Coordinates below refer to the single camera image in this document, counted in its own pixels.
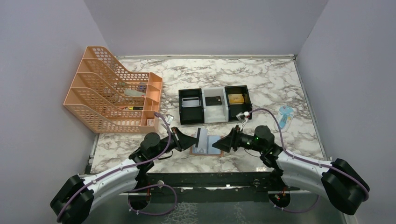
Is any black card in tray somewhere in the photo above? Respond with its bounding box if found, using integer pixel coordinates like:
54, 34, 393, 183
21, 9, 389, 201
205, 96, 222, 106

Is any white middle sorting tray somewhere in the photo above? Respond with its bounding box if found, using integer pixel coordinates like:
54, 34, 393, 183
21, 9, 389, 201
202, 86, 229, 124

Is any brown leather card holder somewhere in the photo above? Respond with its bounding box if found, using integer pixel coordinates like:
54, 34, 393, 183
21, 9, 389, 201
189, 135, 224, 157

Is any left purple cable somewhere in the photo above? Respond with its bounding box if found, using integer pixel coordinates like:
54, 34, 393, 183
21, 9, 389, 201
56, 112, 173, 223

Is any blue packaged item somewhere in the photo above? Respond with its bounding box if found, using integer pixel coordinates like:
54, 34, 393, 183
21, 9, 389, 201
274, 105, 296, 133

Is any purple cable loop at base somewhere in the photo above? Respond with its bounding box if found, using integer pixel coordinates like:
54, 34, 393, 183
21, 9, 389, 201
127, 181, 179, 216

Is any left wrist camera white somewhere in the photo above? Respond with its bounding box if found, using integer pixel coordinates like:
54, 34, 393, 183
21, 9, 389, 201
163, 114, 174, 126

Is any yellow marker in rack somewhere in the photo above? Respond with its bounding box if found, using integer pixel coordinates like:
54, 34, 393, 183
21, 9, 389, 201
119, 106, 144, 111

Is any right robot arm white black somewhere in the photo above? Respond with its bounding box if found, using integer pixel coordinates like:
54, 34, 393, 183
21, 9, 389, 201
212, 126, 370, 215

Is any black sorting tray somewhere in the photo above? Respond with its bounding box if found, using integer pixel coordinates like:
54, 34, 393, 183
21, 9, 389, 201
178, 88, 205, 125
225, 85, 253, 122

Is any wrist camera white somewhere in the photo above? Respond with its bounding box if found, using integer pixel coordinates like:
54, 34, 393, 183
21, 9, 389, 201
236, 112, 250, 123
163, 114, 174, 126

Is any orange plastic file rack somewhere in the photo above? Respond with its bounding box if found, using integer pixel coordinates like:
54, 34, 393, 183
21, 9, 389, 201
64, 46, 163, 134

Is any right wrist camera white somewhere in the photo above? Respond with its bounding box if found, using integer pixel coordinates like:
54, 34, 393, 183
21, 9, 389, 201
236, 112, 250, 123

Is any gold card in tray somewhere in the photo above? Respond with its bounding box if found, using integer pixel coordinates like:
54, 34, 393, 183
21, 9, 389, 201
228, 94, 245, 105

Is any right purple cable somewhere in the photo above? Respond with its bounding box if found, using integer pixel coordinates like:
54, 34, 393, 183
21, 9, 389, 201
244, 108, 370, 202

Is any silver card in tray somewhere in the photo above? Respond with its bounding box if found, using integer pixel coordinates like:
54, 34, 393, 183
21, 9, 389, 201
182, 97, 201, 108

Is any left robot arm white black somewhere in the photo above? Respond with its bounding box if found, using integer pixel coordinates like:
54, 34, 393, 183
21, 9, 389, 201
50, 127, 198, 224

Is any silver VIP card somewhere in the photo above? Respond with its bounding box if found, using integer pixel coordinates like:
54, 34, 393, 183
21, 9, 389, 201
192, 146, 208, 155

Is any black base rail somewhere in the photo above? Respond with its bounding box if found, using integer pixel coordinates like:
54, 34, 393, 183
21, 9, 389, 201
83, 171, 301, 205

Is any grey item in rack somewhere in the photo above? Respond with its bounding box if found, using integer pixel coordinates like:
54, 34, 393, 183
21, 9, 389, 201
124, 89, 142, 97

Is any black left sorting tray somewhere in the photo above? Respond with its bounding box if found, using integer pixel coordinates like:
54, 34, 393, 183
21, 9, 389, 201
178, 88, 205, 125

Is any silver magnetic stripe card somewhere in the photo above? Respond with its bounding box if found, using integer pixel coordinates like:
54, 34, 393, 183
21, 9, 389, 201
195, 127, 208, 148

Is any black right sorting tray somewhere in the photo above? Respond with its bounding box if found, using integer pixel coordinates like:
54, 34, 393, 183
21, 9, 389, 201
225, 85, 253, 122

